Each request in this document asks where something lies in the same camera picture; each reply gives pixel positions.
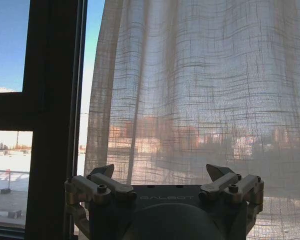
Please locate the dark window frame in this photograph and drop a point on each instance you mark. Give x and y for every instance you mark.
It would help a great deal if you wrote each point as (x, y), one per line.
(52, 110)

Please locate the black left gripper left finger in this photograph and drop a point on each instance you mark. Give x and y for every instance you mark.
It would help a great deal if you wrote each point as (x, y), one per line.
(100, 180)

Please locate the sheer beige linen curtain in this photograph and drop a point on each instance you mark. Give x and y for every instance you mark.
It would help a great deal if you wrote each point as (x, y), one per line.
(197, 95)

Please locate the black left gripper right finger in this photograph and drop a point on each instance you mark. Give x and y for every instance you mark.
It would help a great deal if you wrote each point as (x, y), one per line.
(227, 180)

